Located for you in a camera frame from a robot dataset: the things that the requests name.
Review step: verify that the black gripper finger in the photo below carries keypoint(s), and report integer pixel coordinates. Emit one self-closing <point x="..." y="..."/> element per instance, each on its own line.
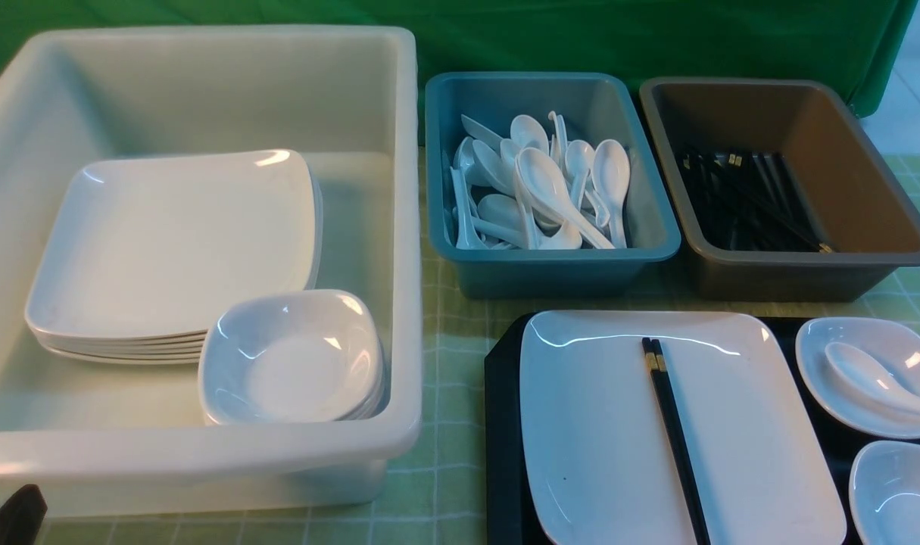
<point x="22" y="515"/>

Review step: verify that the white rectangular rice plate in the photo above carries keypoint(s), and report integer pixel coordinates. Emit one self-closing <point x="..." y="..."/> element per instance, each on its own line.
<point x="600" y="467"/>

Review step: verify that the black chopstick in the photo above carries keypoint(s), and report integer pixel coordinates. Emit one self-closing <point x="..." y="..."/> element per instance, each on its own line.
<point x="683" y="439"/>
<point x="668" y="431"/>

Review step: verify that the white soup spoon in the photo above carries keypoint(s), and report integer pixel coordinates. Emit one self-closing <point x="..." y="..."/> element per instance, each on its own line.
<point x="866" y="376"/>

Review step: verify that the white bowl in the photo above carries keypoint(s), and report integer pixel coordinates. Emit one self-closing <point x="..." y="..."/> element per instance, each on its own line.
<point x="885" y="493"/>
<point x="896" y="346"/>

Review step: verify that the stack of white square plates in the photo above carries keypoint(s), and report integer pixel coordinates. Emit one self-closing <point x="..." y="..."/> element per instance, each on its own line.
<point x="147" y="253"/>

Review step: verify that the stack of white small bowls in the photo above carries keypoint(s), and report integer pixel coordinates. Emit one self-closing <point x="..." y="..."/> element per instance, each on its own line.
<point x="313" y="356"/>

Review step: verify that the large white plastic tub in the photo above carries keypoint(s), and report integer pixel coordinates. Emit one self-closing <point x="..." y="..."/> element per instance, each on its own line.
<point x="105" y="439"/>

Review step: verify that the green checkered tablecloth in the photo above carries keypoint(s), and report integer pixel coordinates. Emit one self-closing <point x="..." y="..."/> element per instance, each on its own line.
<point x="436" y="493"/>

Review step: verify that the pile of white spoons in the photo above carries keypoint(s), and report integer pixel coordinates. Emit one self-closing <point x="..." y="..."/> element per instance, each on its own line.
<point x="535" y="191"/>

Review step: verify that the teal plastic bin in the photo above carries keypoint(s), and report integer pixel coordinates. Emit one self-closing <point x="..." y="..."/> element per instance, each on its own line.
<point x="596" y="107"/>

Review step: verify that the pile of black chopsticks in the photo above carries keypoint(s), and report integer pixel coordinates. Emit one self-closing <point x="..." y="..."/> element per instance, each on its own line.
<point x="747" y="201"/>

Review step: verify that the brown plastic bin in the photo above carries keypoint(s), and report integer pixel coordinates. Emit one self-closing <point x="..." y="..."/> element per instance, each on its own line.
<point x="852" y="197"/>

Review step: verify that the green backdrop cloth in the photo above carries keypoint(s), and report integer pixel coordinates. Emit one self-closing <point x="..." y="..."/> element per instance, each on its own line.
<point x="848" y="45"/>

